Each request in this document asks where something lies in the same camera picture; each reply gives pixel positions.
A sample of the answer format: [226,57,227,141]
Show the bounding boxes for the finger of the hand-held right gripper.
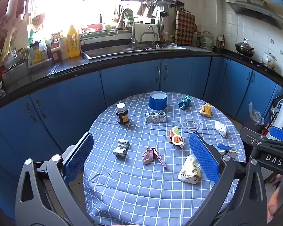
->
[268,126,283,143]
[240,127,271,147]

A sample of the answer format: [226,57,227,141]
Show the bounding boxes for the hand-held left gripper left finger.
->
[15,132,97,226]

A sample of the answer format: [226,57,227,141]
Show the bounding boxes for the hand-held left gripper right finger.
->
[184,131,267,226]

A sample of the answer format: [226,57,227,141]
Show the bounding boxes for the white medicine box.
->
[112,138,129,157]

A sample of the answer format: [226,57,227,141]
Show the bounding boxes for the yellow carton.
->
[199,103,213,118]

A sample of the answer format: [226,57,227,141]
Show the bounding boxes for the blue paper cup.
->
[148,91,168,111]

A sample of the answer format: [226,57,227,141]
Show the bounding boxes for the person's right hand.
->
[267,173,283,222]

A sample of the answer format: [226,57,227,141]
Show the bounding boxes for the tall white plastic appliance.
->
[266,94,283,139]

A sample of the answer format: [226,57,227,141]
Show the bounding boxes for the clear plastic bin liner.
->
[248,102,265,125]

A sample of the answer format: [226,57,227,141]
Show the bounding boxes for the torn blue white wrapper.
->
[216,142,238,162]

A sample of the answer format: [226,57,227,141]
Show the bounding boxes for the crumpled white food bag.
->
[177,154,201,184]

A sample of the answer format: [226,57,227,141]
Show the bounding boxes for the crumpled white tissue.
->
[215,121,227,137]

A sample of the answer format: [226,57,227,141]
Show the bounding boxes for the orange green snack wrapper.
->
[167,126,185,149]

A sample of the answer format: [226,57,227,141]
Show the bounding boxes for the crumpled purple wrapper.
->
[141,147,168,170]

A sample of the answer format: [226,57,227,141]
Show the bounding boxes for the teal foil candy wrapper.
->
[178,95,192,111]

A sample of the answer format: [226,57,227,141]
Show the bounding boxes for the brown medicine bottle white cap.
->
[115,103,130,124]

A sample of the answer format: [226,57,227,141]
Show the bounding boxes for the small printed cardboard box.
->
[145,112,167,123]

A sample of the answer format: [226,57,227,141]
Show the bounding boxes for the round table checked blue cloth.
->
[82,91,247,226]

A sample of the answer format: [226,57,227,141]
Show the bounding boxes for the white ceramic pot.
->
[262,52,277,70]

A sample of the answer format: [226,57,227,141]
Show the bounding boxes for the black wok with lid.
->
[235,38,255,57]

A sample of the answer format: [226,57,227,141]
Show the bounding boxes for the black kitchen countertop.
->
[0,45,283,113]

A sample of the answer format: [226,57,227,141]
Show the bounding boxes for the blue kitchen base cabinets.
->
[0,56,283,217]

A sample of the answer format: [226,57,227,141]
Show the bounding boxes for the brown sauce jar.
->
[51,47,62,63]

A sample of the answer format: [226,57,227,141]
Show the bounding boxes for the pale green kettle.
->
[201,31,214,49]

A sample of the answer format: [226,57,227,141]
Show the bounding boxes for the clear plastic storage container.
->
[29,45,53,66]

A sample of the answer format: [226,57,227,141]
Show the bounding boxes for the yellow oil bottle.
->
[67,25,82,58]

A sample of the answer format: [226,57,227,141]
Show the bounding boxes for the steel range hood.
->
[226,0,283,30]

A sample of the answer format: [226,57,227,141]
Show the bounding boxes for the checkered wooden cutting board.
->
[176,11,196,46]

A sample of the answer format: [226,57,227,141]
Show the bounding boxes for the tall steel faucet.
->
[121,8,139,50]

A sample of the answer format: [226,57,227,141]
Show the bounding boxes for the small curved faucet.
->
[140,26,159,43]

